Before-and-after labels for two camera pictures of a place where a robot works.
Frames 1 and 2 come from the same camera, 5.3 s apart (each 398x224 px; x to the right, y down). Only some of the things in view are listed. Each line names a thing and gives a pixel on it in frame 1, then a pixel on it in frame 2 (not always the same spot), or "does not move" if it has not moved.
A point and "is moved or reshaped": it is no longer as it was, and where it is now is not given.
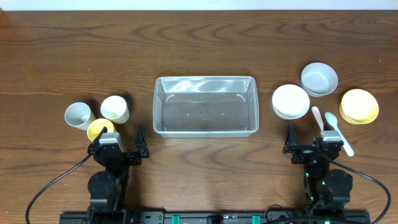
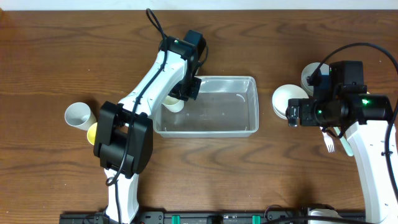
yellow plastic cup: x=96 y=127 does not move
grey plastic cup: x=79 y=116 does not move
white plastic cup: x=114 y=108 is moved or reshaped
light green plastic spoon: x=332 y=118 does not move
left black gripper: x=123 y=155 to x=189 y=88
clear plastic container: x=206 y=106 does not move
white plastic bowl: x=290 y=101 does not move
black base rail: x=216 y=217 does not move
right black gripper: x=306 y=151 to x=293 y=112
